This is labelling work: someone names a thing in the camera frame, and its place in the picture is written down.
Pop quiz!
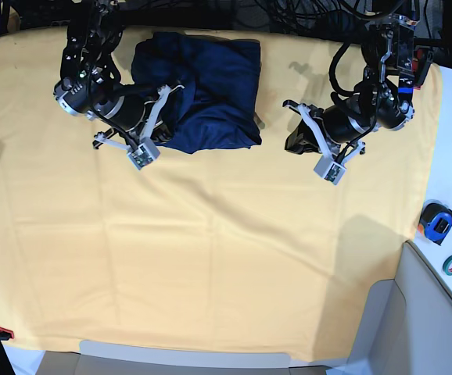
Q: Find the blue tape measure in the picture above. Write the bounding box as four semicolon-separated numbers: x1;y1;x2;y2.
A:
418;201;452;246

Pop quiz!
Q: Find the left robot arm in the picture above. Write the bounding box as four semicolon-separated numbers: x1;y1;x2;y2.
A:
285;1;418;162

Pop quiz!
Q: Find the red clamp top right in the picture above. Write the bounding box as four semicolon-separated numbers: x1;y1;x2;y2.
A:
413;48;434;90

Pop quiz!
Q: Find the blue long-sleeve shirt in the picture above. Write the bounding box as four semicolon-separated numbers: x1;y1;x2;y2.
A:
131;32;262;154

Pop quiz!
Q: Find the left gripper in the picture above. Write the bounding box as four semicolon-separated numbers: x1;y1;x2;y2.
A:
285;103;341;156

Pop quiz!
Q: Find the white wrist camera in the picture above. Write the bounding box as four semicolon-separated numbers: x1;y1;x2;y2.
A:
282;99;370;185
92;84;185;170

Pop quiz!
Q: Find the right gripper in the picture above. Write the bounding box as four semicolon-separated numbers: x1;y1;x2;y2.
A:
142;91;176;145

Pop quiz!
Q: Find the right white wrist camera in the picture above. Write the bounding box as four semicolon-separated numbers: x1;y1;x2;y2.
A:
92;84;185;170

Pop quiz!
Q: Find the white cardboard box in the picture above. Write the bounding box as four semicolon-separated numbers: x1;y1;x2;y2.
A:
328;241;452;374
37;341;333;374

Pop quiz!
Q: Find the white cardboard box bottom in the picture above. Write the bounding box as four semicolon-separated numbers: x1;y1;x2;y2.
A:
37;341;333;374

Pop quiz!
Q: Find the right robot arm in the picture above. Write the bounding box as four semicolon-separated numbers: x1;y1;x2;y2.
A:
53;1;159;149

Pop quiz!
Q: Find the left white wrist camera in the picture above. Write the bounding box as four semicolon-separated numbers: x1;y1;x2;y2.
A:
282;99;370;185

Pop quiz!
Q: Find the yellow table cloth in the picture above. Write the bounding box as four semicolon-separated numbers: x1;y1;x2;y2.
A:
0;27;443;362

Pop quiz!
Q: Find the white cardboard box right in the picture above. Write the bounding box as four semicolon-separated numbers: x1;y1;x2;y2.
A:
328;241;452;374

